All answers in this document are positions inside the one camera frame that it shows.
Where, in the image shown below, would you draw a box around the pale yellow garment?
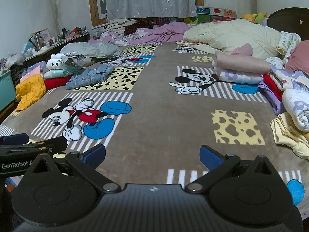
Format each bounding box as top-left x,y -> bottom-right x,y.
270,112 -> 309,160

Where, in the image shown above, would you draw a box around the grey curtain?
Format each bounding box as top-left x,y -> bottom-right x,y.
106,0 -> 197,20

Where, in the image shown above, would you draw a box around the pink folded blanket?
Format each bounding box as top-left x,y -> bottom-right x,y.
212,50 -> 271,75

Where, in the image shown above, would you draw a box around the beige garment pile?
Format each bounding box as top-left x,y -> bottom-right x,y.
106,19 -> 138,36

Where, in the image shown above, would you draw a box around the white floral rolled garment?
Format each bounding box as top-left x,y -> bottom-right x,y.
281,89 -> 309,132

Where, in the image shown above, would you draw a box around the yellow green plush toy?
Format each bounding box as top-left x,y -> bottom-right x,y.
241,12 -> 268,25

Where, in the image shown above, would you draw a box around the pink folded cloth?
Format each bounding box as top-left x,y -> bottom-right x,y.
20,61 -> 47,83

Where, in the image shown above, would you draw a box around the cluttered dark side table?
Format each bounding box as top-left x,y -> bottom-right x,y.
22,26 -> 91,65

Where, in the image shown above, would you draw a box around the white cartoon printed quilt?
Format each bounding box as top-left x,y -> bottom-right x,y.
265,31 -> 309,95

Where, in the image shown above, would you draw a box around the floral folded blanket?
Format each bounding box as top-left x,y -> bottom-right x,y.
212,67 -> 264,85

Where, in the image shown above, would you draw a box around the grey metal bottle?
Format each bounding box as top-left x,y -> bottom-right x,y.
33,34 -> 42,51

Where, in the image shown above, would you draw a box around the purple garment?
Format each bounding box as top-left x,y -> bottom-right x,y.
257,81 -> 284,116

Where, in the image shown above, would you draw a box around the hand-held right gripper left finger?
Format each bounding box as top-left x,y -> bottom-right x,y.
23,144 -> 122,194

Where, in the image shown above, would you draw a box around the colourful foam puzzle mat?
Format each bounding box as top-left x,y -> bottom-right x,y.
145,6 -> 237,26

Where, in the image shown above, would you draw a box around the pink pillow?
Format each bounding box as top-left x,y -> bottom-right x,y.
284,40 -> 309,76

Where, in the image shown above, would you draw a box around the wooden window frame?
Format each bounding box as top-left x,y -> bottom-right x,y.
86,0 -> 205,28

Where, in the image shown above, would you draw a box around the grey padded jacket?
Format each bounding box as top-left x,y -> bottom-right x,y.
60,42 -> 124,65

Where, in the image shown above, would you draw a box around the teal storage box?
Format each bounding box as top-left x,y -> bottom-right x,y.
0,69 -> 19,113

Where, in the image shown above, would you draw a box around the cream quilt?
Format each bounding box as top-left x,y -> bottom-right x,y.
183,19 -> 283,60

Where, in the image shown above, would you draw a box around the pink ruffled garment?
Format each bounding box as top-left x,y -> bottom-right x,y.
231,43 -> 254,57

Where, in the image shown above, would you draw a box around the blue printed jeans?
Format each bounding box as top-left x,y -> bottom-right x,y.
66,64 -> 114,90

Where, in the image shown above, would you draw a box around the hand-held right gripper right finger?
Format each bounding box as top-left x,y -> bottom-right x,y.
185,144 -> 287,195

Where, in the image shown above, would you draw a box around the dark wooden headboard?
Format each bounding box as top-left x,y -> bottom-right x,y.
261,7 -> 309,42

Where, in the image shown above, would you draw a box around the purple quilt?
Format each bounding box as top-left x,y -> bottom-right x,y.
88,21 -> 194,46

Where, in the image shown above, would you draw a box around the red garment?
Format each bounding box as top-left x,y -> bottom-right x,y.
43,75 -> 73,90

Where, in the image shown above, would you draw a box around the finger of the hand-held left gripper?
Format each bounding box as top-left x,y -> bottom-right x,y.
0,133 -> 30,146
0,136 -> 68,159

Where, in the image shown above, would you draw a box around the white black patterned garment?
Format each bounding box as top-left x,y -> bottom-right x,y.
45,53 -> 66,70

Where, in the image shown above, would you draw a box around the yellow knitted sweater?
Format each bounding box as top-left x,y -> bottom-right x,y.
15,73 -> 47,112

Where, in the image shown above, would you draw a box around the mint green garment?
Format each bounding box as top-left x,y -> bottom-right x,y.
43,67 -> 83,79

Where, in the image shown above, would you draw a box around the red folded cloth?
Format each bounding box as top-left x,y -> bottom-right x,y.
262,74 -> 284,101

